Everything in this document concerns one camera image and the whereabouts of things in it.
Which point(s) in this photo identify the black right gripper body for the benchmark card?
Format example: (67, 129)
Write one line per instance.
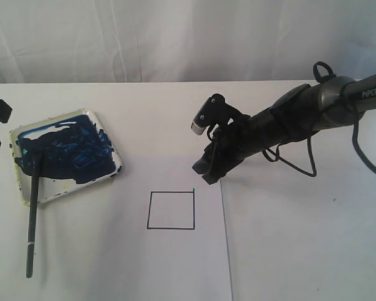
(224, 140)

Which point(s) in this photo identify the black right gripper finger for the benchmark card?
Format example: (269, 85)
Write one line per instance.
(203, 165)
(211, 176)

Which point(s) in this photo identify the black paintbrush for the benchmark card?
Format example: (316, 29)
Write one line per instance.
(33, 205)

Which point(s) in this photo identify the white paper sheet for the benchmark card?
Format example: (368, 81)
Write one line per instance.
(163, 236)

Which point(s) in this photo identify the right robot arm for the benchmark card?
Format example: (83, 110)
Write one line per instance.
(297, 115)

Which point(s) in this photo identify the white paint tray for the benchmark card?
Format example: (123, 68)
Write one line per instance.
(77, 152)

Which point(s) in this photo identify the white backdrop curtain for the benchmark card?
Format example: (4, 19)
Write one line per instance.
(183, 41)

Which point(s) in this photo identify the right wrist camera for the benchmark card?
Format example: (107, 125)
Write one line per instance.
(215, 111)

